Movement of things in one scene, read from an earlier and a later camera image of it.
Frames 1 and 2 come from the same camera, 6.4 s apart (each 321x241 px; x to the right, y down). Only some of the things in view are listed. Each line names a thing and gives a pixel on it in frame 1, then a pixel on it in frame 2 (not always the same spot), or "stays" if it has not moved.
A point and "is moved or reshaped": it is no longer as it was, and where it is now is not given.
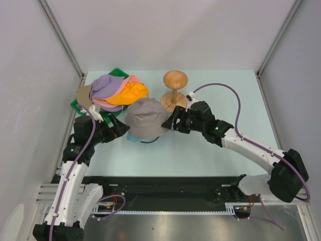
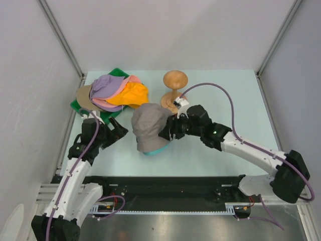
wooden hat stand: (174, 80) stays
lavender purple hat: (102, 86) stays
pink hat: (105, 101) stays
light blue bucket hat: (135, 139) → (153, 152)
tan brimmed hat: (83, 96) stays
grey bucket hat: (145, 117) is moved or reshaped
